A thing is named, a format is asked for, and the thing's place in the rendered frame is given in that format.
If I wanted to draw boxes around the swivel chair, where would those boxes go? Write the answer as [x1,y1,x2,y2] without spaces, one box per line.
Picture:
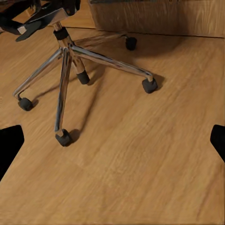
[0,0,158,147]

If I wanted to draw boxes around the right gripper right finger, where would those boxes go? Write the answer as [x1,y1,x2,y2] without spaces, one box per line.
[210,124,225,162]

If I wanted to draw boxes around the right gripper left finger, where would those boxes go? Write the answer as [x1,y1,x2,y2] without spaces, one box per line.
[0,125,24,181]

